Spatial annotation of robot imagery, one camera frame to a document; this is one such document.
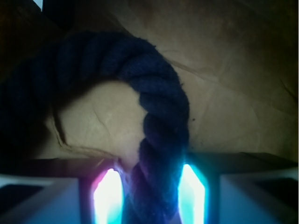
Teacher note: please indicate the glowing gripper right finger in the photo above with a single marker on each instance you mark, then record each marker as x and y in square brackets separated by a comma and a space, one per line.
[239, 188]

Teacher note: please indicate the brown paper lined bin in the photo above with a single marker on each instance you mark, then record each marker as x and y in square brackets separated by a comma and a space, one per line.
[237, 61]

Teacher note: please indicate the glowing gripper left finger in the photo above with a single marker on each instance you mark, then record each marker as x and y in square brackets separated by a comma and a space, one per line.
[61, 191]

